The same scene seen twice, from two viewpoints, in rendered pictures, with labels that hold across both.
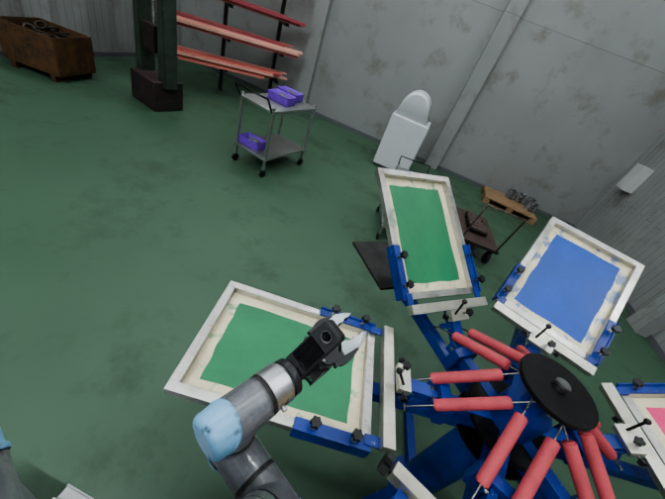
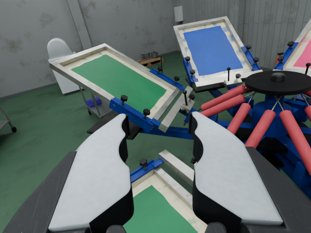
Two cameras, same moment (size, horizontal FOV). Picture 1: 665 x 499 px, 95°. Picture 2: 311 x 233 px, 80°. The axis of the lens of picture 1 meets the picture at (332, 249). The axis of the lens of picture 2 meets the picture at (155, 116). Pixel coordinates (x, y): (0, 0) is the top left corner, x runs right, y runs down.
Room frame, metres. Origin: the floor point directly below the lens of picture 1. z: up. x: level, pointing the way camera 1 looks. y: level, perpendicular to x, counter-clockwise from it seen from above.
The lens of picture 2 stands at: (0.36, -0.06, 1.74)
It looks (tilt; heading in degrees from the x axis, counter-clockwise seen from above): 29 degrees down; 334
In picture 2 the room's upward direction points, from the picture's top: 11 degrees counter-clockwise
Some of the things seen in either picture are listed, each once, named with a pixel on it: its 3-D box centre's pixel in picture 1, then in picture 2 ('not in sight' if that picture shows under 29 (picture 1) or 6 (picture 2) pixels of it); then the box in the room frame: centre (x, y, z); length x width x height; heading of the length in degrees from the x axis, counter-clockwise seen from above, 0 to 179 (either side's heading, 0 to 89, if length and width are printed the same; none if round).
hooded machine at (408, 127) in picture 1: (407, 133); (66, 65); (6.49, -0.51, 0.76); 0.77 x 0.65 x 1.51; 83
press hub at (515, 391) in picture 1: (467, 446); (262, 168); (0.88, -1.05, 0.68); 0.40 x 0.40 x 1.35
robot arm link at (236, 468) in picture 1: (235, 448); not in sight; (0.20, 0.03, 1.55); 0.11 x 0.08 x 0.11; 60
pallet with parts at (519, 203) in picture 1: (510, 200); (145, 59); (6.89, -3.25, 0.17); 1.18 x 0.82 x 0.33; 84
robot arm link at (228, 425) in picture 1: (235, 417); not in sight; (0.21, 0.04, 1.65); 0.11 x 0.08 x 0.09; 150
